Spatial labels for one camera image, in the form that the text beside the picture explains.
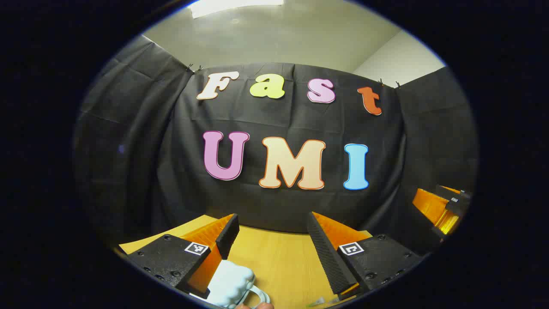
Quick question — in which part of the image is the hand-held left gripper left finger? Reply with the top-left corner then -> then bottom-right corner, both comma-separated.
127,213 -> 240,300

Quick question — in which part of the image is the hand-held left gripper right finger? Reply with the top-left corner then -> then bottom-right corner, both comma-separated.
307,211 -> 423,301

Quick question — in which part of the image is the light blue cloud-shaped suitcase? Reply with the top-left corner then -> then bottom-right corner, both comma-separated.
189,260 -> 271,309

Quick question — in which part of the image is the white green skincare tube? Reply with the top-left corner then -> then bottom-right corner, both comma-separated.
307,296 -> 339,308

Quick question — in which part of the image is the black backdrop cloth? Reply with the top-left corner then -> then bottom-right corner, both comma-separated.
73,34 -> 479,254

